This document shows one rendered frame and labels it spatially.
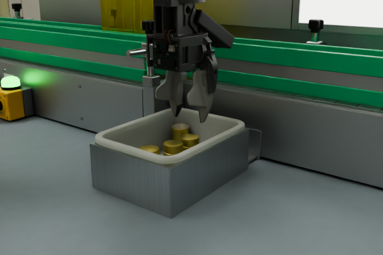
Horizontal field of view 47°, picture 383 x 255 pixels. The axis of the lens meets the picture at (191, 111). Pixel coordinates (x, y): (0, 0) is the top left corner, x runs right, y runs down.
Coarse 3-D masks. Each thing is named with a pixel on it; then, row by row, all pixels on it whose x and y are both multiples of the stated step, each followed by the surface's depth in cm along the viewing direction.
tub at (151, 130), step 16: (160, 112) 84; (192, 112) 85; (112, 128) 75; (128, 128) 77; (144, 128) 80; (160, 128) 84; (192, 128) 85; (208, 128) 83; (224, 128) 81; (240, 128) 76; (112, 144) 68; (128, 144) 77; (144, 144) 81; (160, 144) 84; (208, 144) 68; (160, 160) 63; (176, 160) 63
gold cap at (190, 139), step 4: (184, 136) 79; (188, 136) 79; (192, 136) 79; (196, 136) 79; (180, 140) 79; (184, 140) 78; (188, 140) 78; (192, 140) 78; (196, 140) 78; (184, 144) 78; (188, 144) 78; (192, 144) 78; (196, 144) 78; (184, 148) 78; (188, 148) 78
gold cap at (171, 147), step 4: (172, 140) 77; (176, 140) 77; (164, 144) 75; (168, 144) 75; (172, 144) 75; (176, 144) 75; (180, 144) 75; (164, 148) 75; (168, 148) 75; (172, 148) 74; (176, 148) 75; (180, 148) 75; (164, 152) 76; (168, 152) 75; (172, 152) 75; (176, 152) 75; (180, 152) 75
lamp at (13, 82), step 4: (8, 76) 109; (12, 76) 109; (4, 80) 107; (8, 80) 107; (12, 80) 107; (16, 80) 108; (4, 84) 107; (8, 84) 107; (12, 84) 107; (16, 84) 108; (20, 84) 110; (4, 88) 107; (8, 88) 107; (12, 88) 108; (16, 88) 108
